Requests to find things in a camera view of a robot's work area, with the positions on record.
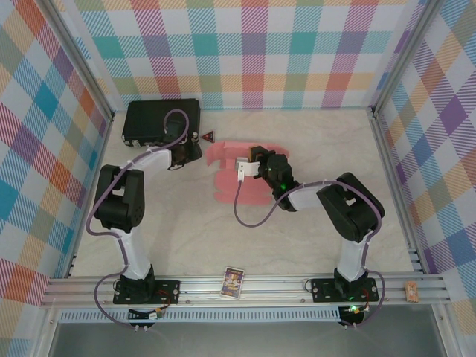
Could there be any pink paper box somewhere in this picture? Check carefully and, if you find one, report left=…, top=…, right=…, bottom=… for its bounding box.
left=205, top=140, right=291, bottom=205

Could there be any black carrying case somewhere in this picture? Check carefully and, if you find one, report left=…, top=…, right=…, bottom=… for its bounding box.
left=121, top=98, right=202, bottom=149

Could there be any colourful card pack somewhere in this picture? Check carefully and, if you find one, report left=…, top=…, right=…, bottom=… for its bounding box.
left=221, top=266, right=245, bottom=299

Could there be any grey metal panel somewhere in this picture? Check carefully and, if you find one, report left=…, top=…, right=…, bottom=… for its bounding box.
left=48, top=321, right=447, bottom=357

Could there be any small tan wooden block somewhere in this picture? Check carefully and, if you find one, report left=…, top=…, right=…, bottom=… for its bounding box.
left=404, top=281, right=419, bottom=304

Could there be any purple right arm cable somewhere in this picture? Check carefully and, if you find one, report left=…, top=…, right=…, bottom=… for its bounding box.
left=234, top=177, right=390, bottom=330

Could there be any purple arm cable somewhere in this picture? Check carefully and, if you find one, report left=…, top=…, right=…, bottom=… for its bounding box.
left=234, top=177, right=390, bottom=330
left=86, top=109, right=190, bottom=330

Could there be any aluminium side rail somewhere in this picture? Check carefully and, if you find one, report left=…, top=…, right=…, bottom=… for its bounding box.
left=66, top=111, right=115, bottom=278
left=370, top=107, right=427, bottom=275

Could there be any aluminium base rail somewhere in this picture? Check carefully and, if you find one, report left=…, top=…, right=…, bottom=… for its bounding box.
left=39, top=274, right=451, bottom=309

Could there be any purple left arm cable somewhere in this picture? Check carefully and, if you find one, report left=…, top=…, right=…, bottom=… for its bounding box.
left=86, top=109, right=190, bottom=330

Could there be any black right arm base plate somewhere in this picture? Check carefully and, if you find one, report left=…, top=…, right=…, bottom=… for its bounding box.
left=310, top=277, right=380, bottom=303

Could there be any aluminium frame post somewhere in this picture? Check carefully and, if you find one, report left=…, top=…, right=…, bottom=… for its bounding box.
left=39, top=0, right=115, bottom=122
left=370, top=0, right=446, bottom=112

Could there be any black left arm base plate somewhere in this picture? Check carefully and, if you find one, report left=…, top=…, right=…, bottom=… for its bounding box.
left=112, top=278, right=182, bottom=306

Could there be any white slotted cable duct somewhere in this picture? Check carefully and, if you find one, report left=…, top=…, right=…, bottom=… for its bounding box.
left=58, top=306, right=342, bottom=324

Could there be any small connector board with wires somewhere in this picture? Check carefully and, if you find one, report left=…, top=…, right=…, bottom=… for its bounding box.
left=340, top=303, right=373, bottom=323
left=127, top=306, right=167, bottom=323

